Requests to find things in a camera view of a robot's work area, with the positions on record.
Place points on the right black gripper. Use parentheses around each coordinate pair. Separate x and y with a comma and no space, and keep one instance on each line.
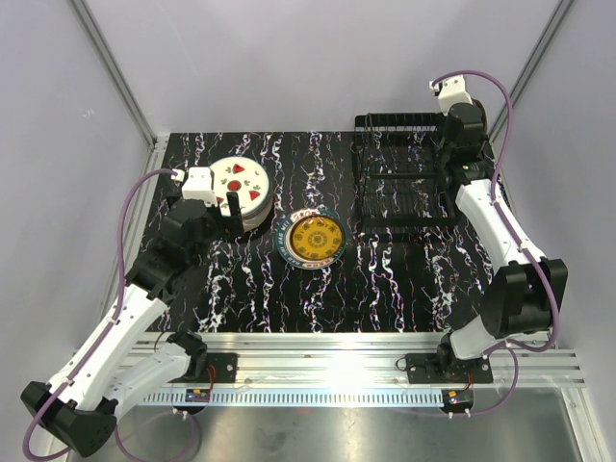
(482,139)

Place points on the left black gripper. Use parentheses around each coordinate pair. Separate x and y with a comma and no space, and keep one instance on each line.
(228,226)

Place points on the amber patterned glass plate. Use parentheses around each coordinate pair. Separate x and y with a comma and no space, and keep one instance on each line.
(317,238)

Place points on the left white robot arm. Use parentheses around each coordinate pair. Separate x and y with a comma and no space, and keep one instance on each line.
(82,403)

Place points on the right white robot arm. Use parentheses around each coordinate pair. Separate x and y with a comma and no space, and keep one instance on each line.
(527,288)

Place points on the stack of plates under white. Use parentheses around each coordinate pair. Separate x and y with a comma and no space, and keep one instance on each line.
(255,219)

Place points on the dark green rimmed plate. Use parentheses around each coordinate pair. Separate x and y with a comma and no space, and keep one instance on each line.
(289,255)

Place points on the white watermelon pattern plate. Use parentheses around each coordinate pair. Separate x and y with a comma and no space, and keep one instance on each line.
(245,177)

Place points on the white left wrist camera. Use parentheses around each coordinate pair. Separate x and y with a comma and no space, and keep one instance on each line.
(197,183)

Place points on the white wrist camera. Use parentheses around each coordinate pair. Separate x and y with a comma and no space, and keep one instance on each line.
(197,183)
(449,92)

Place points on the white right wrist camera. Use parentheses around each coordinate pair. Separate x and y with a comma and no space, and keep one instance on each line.
(449,92)

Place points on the black wire dish rack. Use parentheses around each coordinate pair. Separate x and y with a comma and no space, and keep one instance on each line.
(395,177)

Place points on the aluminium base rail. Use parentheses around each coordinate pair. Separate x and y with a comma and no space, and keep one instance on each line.
(359,360)

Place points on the white slotted cable duct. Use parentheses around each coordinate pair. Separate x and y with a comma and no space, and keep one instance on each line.
(301,397)

